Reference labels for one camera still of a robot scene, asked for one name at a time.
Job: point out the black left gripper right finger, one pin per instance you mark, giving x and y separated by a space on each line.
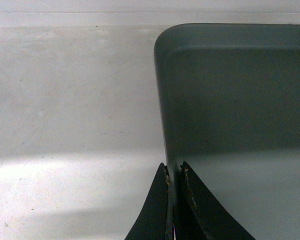
198 213

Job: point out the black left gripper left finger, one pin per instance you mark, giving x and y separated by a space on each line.
155 220

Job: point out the grey rectangular serving tray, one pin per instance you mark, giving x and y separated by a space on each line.
230 106

